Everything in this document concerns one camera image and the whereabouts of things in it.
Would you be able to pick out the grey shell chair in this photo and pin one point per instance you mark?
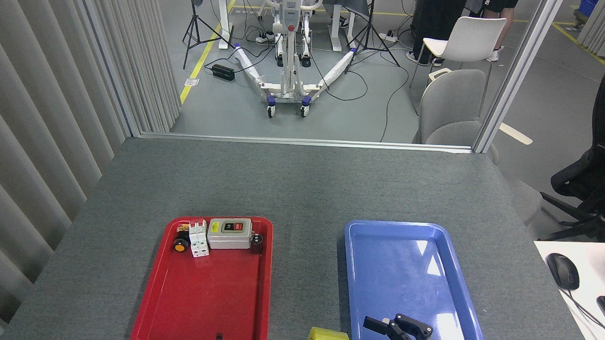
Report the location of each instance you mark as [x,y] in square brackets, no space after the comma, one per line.
[451,102]

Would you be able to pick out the black tripod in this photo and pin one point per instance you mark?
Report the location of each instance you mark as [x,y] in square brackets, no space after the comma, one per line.
[373,20]
[191,22]

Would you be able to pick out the dark round knob switch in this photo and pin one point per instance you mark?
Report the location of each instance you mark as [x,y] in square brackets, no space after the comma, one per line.
[256,242]

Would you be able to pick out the silver table edge rail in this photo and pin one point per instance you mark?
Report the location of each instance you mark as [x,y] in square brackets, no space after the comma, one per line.
[303,142]

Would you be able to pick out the orange-headed push button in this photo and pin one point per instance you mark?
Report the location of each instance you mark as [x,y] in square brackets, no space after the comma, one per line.
[180,245]

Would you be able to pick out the grey push-button switch box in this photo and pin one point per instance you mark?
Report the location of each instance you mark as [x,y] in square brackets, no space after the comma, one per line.
[229,238]

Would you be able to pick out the white side desk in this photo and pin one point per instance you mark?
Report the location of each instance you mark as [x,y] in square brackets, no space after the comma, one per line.
[591,269]

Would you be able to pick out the blue plastic tray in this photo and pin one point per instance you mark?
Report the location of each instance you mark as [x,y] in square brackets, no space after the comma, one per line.
[405,276]

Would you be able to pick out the blue bin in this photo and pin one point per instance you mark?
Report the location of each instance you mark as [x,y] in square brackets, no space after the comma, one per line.
[588,7]

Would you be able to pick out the white plastic chair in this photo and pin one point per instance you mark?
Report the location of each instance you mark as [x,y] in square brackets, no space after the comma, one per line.
[469,42]

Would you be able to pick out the black computer mouse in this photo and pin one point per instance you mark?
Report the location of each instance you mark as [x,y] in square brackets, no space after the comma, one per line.
[562,271]

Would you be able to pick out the red plastic tray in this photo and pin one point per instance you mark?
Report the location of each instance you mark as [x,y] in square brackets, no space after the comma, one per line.
[205,298]

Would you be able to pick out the white power strip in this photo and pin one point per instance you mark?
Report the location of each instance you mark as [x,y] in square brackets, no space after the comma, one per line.
[265,36]

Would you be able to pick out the silver post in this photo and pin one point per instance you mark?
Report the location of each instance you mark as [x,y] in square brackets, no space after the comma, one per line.
[521,72]

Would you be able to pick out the white circuit breaker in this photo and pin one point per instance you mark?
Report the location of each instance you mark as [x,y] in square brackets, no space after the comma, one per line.
[199,242]

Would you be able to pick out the white stand on wheels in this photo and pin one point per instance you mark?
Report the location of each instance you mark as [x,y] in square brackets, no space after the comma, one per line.
[288,62]

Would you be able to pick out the person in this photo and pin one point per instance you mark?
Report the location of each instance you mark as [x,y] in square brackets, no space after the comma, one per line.
[434,12]
[344,22]

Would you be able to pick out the black power adapter box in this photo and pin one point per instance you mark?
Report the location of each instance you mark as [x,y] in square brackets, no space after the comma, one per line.
[223,72]

